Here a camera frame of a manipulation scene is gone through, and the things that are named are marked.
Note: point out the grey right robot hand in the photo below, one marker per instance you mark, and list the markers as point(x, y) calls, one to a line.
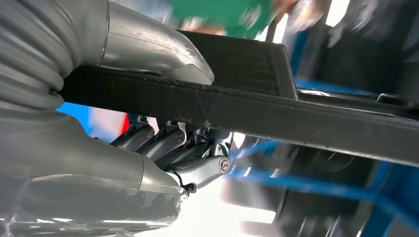
point(82, 170)

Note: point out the blue metal shelf rack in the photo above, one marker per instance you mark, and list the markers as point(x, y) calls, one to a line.
point(294, 184)

